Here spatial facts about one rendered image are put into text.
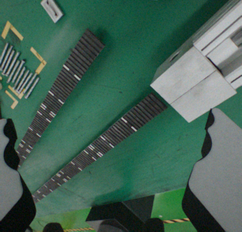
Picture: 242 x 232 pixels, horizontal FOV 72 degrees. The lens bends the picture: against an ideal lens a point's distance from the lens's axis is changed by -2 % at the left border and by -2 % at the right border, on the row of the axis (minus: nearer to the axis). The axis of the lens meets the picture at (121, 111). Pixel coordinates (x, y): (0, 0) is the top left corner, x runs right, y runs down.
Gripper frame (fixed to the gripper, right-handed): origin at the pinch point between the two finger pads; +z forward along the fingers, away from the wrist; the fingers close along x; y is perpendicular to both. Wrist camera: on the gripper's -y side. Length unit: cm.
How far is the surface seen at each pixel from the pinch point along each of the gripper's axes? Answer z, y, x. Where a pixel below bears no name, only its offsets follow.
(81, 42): 27.9, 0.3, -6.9
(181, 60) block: 14.8, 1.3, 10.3
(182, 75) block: 14.7, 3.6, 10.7
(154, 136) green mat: 25.0, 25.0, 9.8
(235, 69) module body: 13.4, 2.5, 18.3
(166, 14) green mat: 25.0, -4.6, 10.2
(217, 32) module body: 14.3, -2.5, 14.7
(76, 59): 28.4, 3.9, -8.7
